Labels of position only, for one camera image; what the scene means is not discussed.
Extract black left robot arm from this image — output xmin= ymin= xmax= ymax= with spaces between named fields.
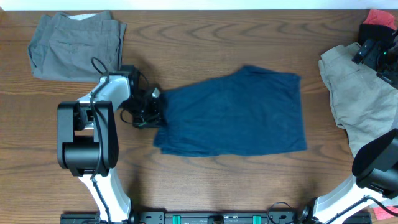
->
xmin=57 ymin=65 xmax=164 ymax=223

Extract red garment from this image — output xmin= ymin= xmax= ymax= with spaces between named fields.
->
xmin=363 ymin=9 xmax=397 ymax=30

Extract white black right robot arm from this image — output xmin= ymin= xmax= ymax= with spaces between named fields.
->
xmin=300 ymin=42 xmax=397 ymax=223

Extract light grey shorts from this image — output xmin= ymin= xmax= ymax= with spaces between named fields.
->
xmin=318 ymin=42 xmax=397 ymax=156

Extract blue shorts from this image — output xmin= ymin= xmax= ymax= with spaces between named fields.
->
xmin=154 ymin=65 xmax=307 ymax=157

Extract black garment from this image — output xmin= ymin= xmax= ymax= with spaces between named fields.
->
xmin=358 ymin=24 xmax=395 ymax=45

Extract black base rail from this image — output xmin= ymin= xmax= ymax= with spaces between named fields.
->
xmin=60 ymin=210 xmax=372 ymax=224

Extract folded grey shorts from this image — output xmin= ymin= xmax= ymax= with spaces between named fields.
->
xmin=27 ymin=11 xmax=127 ymax=83

